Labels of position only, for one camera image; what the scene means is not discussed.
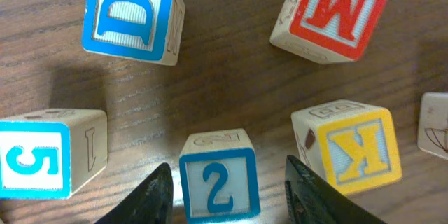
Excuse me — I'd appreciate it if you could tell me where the yellow K block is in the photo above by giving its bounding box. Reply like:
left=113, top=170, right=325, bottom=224
left=291, top=99, right=403, bottom=195

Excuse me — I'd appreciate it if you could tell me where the red M block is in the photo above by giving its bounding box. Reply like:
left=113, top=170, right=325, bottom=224
left=269, top=0, right=387, bottom=64

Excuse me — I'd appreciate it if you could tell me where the yellow G block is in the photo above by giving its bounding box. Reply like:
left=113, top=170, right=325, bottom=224
left=417, top=92, right=447, bottom=159

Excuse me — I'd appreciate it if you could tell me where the blue 5 block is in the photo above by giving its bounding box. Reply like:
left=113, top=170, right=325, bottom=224
left=1, top=108, right=108, bottom=200

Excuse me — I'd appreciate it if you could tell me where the blue Q block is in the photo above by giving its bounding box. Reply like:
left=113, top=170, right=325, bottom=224
left=82, top=0, right=186, bottom=66

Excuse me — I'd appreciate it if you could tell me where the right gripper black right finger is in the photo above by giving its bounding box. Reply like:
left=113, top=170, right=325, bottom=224
left=285, top=155, right=385, bottom=224

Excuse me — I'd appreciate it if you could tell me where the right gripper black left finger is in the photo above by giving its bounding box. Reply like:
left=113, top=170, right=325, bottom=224
left=95, top=162, right=174, bottom=224

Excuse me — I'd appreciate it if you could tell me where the blue 2 block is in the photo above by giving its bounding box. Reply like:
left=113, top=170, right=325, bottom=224
left=179, top=128, right=260, bottom=223

